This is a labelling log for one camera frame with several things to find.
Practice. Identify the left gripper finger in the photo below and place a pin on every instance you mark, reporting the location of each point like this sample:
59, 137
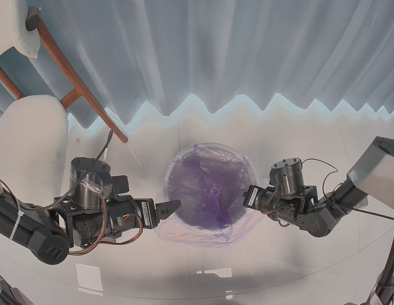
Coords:
166, 207

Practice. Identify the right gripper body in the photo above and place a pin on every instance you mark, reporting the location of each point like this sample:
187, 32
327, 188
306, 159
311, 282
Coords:
265, 200

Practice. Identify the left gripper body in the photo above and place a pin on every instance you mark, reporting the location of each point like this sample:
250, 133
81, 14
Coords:
130, 216

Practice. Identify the purple plastic bag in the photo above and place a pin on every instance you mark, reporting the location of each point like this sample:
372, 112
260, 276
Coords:
213, 199

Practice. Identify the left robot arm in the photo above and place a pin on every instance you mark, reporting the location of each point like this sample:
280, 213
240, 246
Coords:
22, 224

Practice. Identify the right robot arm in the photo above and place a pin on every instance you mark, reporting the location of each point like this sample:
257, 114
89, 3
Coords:
368, 173

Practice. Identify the grey trash bin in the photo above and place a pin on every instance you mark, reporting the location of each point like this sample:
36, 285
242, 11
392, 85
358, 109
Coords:
176, 195

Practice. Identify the white cushioned wooden chair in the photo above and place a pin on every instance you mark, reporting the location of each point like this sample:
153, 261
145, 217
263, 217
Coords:
28, 132

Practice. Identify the pale blue curtain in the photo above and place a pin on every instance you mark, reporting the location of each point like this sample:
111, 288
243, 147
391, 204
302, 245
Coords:
216, 37

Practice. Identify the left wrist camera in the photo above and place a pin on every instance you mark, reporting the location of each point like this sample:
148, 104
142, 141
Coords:
120, 186

